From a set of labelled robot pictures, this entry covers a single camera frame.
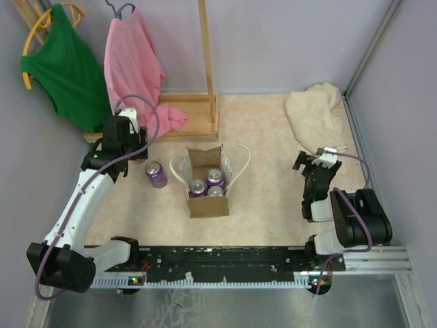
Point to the wooden clothes rack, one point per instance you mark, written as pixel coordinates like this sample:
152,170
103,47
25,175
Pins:
201,109

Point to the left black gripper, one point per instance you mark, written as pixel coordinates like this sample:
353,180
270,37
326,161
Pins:
139,138

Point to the grey clothes hanger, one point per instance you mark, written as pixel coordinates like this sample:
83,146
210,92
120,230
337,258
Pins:
118,11

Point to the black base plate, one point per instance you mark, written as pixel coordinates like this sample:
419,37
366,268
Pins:
233,274

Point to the pink shirt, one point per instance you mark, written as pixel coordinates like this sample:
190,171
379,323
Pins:
131,66

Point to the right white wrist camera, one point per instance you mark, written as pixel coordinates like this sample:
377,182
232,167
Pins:
326,157

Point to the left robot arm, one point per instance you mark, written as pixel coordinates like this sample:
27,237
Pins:
61,260

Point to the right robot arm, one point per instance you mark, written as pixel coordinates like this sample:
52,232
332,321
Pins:
360,222

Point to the metal corner post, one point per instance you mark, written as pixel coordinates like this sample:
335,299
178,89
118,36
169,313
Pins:
385,24

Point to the canvas bag with white handles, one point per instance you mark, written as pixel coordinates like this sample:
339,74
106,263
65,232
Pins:
194,164

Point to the aluminium rail frame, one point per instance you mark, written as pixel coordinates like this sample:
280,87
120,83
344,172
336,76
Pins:
384,259

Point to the white cable duct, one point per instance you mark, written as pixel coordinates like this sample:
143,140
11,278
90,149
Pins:
126,281

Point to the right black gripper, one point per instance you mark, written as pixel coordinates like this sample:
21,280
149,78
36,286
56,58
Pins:
302,159

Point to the cream folded cloth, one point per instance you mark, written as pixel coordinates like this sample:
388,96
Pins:
312,120

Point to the purple soda can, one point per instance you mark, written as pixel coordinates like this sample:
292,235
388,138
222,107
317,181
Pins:
156,174

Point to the purple can middle right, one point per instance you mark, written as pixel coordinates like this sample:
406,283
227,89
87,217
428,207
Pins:
215,178

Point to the green tank top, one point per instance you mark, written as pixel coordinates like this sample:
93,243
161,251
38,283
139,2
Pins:
67,70

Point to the yellow clothes hanger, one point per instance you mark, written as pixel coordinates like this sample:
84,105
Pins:
44,22

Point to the purple can front left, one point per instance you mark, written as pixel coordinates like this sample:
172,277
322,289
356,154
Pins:
198,188

